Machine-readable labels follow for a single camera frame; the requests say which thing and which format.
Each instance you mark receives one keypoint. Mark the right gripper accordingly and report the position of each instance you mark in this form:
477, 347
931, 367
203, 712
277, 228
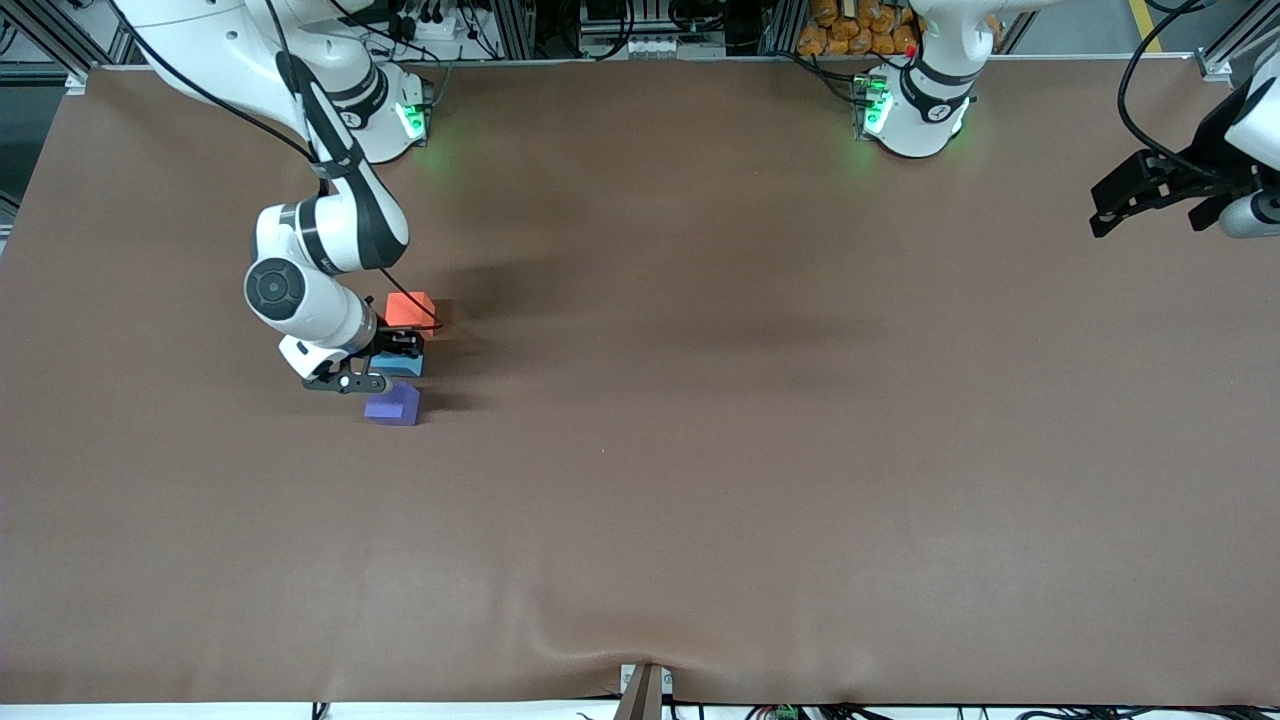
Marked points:
396, 346

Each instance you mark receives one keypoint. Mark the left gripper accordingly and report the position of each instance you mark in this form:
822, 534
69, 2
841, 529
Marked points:
1207, 168

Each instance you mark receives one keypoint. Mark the light blue cube block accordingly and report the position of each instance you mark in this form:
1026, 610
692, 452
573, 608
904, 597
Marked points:
400, 366

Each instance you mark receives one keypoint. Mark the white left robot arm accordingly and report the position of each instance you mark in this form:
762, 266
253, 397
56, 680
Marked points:
920, 110

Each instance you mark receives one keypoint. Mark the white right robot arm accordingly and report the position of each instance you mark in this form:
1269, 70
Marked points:
200, 40

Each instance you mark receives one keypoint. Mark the purple cube block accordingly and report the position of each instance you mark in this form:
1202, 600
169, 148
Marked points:
400, 410

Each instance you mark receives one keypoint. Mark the orange cube block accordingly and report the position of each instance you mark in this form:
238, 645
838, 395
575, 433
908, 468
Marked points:
410, 308

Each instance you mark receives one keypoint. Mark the power strip with black plugs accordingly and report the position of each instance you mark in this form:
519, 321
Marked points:
440, 25

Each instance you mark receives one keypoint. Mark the orange bagged items pile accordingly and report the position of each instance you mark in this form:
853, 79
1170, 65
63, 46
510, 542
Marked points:
850, 40

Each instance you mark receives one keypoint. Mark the white power strip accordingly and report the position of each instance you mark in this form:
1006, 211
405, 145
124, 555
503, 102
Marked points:
640, 47

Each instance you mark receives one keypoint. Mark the brown table cover mat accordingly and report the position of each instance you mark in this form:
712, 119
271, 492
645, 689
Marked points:
800, 500

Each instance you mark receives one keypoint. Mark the green terminal connector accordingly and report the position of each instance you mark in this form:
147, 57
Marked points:
785, 713

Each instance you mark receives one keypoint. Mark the aluminium frame corner rail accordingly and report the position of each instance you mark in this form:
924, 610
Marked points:
1215, 62

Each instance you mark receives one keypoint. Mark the aluminium frame post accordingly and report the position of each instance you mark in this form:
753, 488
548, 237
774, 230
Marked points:
512, 30

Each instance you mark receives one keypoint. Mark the metal clamp bracket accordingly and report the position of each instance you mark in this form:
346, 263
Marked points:
645, 695

